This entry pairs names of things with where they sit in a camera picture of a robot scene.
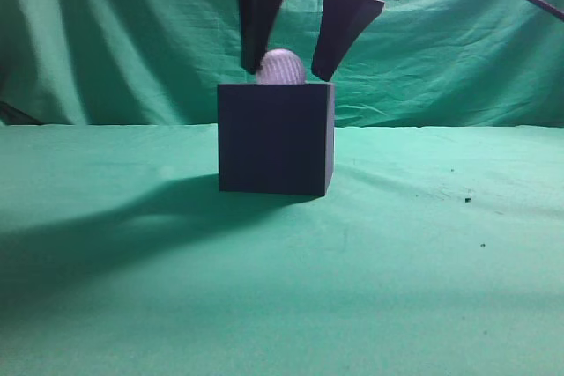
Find black cube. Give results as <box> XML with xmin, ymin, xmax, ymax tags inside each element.
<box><xmin>217</xmin><ymin>83</ymin><xmax>335</xmax><ymax>197</ymax></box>

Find green backdrop cloth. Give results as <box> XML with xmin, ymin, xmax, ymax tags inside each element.
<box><xmin>1</xmin><ymin>0</ymin><xmax>563</xmax><ymax>127</ymax></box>

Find green table cloth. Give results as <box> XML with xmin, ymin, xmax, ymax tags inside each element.
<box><xmin>1</xmin><ymin>125</ymin><xmax>563</xmax><ymax>375</ymax></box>

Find white dimpled golf ball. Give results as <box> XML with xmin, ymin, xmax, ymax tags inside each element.
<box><xmin>256</xmin><ymin>48</ymin><xmax>306</xmax><ymax>85</ymax></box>

